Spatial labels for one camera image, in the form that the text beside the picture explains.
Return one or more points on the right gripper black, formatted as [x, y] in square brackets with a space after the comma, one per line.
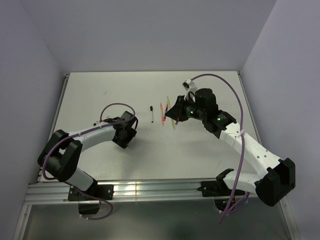
[176, 112]

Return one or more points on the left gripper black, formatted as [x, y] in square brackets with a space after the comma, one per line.
[123, 143]

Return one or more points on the yellow pen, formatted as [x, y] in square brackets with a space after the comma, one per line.
[172, 113]

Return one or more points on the red pen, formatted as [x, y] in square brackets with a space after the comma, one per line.
[165, 111]

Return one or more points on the orange pen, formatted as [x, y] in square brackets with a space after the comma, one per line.
[162, 114]

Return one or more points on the white pen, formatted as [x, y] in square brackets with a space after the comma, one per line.
[152, 113]

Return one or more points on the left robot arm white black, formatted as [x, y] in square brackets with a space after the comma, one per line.
[61, 154]

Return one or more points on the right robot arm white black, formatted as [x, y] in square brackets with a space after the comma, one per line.
[274, 177]

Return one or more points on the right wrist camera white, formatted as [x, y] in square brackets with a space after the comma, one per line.
[190, 88]

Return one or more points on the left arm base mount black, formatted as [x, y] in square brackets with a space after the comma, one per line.
[91, 200]

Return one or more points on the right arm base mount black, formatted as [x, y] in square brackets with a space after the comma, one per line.
[212, 188]

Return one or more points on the aluminium rail frame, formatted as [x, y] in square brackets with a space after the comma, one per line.
[159, 163]

